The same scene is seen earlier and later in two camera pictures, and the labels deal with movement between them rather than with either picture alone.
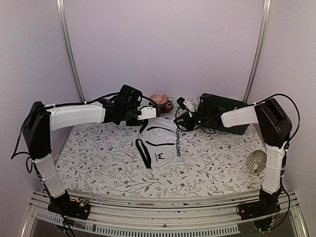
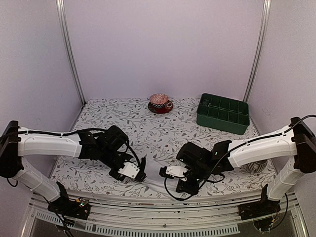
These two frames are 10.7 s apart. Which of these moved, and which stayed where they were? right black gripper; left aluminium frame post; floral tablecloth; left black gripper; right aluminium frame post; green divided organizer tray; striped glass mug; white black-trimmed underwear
Moved: white black-trimmed underwear; left black gripper; right black gripper
Stayed: striped glass mug; green divided organizer tray; right aluminium frame post; floral tablecloth; left aluminium frame post
